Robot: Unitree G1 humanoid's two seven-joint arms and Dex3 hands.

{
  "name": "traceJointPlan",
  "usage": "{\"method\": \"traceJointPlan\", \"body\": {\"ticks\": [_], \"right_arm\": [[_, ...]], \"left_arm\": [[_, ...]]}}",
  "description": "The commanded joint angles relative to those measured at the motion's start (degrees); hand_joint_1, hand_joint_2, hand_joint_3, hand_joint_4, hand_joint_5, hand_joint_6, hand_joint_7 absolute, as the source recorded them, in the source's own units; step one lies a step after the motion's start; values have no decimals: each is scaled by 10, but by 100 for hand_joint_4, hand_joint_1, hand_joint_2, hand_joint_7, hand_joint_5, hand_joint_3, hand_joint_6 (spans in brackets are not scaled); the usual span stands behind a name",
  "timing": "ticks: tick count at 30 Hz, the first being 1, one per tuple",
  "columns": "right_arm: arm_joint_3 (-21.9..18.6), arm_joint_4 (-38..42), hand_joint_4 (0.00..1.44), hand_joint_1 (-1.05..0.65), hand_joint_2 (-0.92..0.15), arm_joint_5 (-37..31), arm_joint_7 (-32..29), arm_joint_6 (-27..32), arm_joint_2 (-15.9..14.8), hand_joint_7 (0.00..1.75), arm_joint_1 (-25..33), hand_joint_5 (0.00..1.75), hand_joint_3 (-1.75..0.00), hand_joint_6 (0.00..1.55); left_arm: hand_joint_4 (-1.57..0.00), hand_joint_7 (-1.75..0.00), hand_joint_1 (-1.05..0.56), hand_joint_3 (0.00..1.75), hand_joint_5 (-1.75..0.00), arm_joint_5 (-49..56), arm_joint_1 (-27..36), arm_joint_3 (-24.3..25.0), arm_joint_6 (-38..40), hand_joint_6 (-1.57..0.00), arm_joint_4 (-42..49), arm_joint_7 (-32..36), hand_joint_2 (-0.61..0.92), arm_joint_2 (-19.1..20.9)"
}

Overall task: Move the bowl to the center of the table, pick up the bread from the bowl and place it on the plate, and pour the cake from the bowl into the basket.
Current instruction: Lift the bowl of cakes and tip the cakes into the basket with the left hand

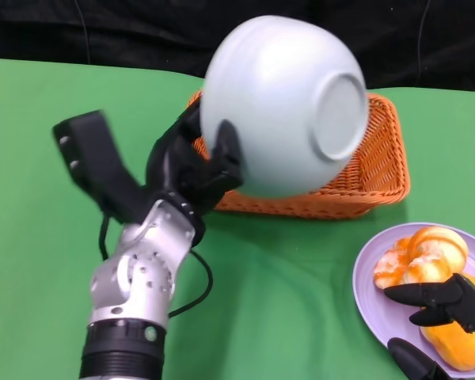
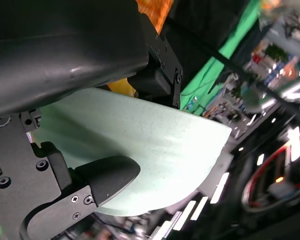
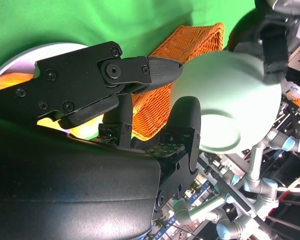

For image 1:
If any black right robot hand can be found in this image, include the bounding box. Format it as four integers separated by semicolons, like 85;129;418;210
383;272;475;380

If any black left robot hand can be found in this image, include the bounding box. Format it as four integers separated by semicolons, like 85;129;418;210
144;106;245;217

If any long orange bread roll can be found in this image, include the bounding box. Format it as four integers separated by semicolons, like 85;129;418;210
419;275;475;372

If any round orange white bun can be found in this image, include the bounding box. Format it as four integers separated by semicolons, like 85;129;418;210
374;227;470;290

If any pale grey ceramic bowl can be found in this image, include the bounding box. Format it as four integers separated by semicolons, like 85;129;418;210
200;14;369;198

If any lavender plate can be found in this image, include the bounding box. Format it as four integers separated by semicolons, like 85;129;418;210
351;222;475;380

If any orange wicker basket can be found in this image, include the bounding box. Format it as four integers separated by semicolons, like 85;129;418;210
188;90;412;221

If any black backdrop curtain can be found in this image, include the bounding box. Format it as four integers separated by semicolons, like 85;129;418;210
0;0;475;94

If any green tablecloth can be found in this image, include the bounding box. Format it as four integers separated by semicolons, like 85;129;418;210
0;57;475;380

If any black left wrist camera housing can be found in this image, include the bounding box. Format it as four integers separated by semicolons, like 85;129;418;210
51;110;151;225

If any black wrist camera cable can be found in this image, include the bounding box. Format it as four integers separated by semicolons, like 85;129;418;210
97;215;215;318

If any thin black hanging cable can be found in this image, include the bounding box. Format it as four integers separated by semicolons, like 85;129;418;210
415;3;429;89

